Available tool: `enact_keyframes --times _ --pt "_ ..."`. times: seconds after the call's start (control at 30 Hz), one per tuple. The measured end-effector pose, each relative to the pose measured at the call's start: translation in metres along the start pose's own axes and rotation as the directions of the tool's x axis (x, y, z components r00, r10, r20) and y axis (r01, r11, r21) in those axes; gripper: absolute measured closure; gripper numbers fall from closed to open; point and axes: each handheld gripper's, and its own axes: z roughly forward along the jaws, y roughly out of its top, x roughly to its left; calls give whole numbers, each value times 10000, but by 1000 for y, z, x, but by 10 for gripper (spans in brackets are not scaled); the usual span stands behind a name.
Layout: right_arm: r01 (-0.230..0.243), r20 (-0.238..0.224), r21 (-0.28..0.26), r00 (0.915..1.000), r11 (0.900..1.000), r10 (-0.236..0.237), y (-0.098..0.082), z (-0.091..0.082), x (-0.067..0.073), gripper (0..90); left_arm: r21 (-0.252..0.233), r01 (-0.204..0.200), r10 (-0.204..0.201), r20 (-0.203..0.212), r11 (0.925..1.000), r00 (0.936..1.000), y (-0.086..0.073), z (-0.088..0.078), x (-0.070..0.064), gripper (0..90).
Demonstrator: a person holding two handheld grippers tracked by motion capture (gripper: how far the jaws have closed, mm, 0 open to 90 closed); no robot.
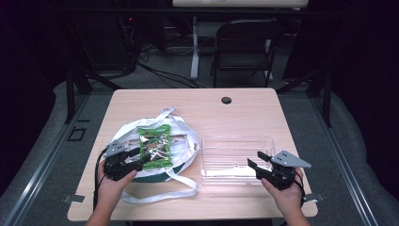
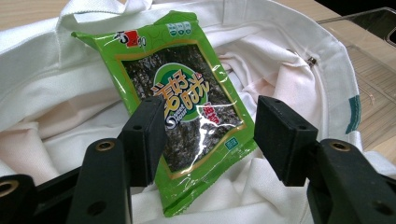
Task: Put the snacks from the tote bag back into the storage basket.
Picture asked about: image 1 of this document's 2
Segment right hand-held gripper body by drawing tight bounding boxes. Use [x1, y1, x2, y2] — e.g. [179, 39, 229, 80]
[260, 150, 312, 191]

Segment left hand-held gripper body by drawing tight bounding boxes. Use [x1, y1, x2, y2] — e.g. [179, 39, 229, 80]
[103, 139, 141, 182]

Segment green snack packet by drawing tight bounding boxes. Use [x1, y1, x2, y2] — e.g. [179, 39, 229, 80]
[137, 123, 174, 169]

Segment clear plastic tray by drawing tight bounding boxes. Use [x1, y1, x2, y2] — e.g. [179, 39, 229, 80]
[200, 135, 277, 186]

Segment white tote bag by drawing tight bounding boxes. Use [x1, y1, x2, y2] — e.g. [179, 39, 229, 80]
[111, 106, 201, 205]

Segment person's left hand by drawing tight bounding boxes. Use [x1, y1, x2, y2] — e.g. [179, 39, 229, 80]
[97, 160, 138, 205]

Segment person's right hand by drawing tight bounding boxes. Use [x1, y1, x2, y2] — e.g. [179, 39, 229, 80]
[261, 168, 305, 216]

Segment black metal stand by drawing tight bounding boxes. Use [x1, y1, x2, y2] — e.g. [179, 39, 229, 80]
[276, 67, 333, 128]
[64, 18, 123, 125]

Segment black folding chair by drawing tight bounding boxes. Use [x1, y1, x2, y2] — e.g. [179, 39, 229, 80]
[210, 18, 285, 89]

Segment white desk leg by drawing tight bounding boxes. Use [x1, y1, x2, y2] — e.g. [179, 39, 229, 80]
[190, 15, 200, 81]

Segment black cable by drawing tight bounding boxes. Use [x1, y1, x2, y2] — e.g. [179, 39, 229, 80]
[92, 148, 108, 211]
[293, 169, 307, 208]

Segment metal table bracket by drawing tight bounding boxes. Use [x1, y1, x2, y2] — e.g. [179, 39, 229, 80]
[303, 192, 326, 202]
[62, 194, 86, 203]

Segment black floor cables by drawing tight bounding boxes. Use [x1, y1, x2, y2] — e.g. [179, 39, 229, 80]
[119, 18, 205, 89]

